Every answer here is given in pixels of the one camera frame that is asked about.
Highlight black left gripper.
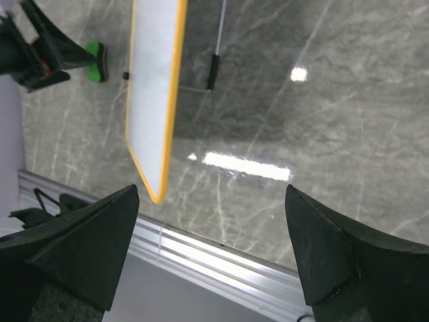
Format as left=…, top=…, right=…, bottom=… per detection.
left=1, top=0, right=96, bottom=93

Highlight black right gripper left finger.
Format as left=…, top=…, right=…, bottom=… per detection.
left=1, top=184, right=139, bottom=321

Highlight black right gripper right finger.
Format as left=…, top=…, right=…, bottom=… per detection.
left=285, top=185, right=428, bottom=321

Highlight green whiteboard eraser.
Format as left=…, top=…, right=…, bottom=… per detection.
left=86, top=42, right=108, bottom=83

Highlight yellow framed whiteboard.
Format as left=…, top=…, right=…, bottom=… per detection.
left=125, top=1, right=188, bottom=203

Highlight aluminium mounting rail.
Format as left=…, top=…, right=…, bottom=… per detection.
left=18, top=169, right=316, bottom=322

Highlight metal wire whiteboard stand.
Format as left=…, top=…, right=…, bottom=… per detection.
left=122, top=0, right=227, bottom=93

